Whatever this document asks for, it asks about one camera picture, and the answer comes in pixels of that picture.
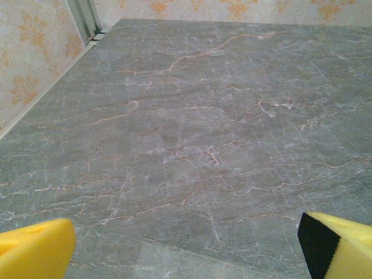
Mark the aluminium frame post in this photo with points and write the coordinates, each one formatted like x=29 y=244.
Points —
x=84 y=17

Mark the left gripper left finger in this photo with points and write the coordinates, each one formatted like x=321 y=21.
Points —
x=35 y=250

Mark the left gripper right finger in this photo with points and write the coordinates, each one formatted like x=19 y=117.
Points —
x=343 y=250

